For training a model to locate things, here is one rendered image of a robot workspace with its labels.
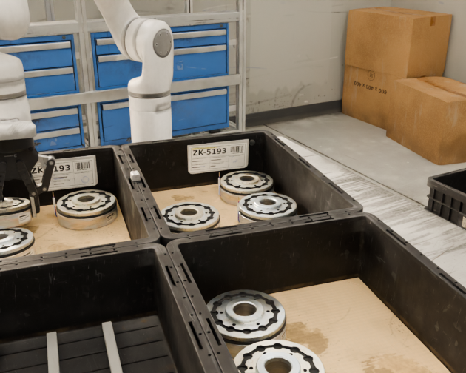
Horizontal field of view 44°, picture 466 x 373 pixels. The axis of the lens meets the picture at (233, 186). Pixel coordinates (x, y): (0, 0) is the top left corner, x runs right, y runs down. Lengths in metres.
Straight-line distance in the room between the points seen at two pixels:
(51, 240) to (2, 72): 0.28
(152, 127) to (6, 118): 0.43
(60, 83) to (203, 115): 0.77
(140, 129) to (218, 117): 1.90
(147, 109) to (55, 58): 1.58
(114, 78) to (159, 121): 1.64
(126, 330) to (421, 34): 3.67
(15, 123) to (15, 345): 0.33
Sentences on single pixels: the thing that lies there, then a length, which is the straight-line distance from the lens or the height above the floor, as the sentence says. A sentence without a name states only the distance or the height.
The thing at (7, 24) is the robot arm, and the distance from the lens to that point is 0.92.
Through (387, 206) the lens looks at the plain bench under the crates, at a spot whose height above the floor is 0.70.
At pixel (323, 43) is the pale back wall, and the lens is 4.54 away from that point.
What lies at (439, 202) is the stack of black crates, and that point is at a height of 0.53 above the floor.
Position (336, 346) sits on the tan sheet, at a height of 0.83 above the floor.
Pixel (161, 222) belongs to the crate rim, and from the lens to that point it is 0.81.
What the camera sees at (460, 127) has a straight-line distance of 3.78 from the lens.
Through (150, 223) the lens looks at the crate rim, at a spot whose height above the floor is 0.93.
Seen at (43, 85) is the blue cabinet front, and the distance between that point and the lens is 2.84.
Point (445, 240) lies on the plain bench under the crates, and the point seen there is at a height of 0.70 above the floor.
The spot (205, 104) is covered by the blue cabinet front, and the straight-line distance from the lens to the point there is 3.13.
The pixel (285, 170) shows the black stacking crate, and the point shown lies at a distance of 1.08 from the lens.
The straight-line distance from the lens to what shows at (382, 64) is 4.34.
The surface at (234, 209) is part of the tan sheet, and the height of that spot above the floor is 0.83.
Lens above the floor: 1.29
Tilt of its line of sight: 23 degrees down
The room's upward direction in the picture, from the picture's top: straight up
